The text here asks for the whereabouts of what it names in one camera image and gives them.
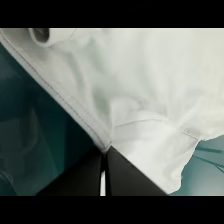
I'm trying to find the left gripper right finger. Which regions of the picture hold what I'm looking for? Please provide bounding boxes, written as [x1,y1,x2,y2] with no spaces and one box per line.
[105,145,168,197]

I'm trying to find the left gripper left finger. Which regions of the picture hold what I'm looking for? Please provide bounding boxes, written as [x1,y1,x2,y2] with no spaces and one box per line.
[37,148,102,197]

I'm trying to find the white T-shirt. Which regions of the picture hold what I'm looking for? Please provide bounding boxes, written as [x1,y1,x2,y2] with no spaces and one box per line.
[0,27,224,195]

